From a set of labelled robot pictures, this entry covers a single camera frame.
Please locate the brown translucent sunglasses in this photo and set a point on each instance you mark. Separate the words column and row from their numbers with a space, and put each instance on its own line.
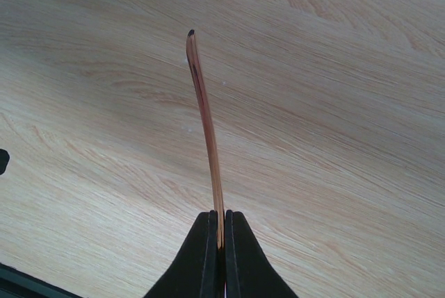
column 209, row 133

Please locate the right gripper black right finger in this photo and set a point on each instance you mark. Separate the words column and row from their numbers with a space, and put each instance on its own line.
column 248, row 271

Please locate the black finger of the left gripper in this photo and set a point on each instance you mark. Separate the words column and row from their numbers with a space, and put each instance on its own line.
column 4, row 160

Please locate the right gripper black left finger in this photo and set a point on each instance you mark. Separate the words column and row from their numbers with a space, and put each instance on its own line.
column 194, row 271

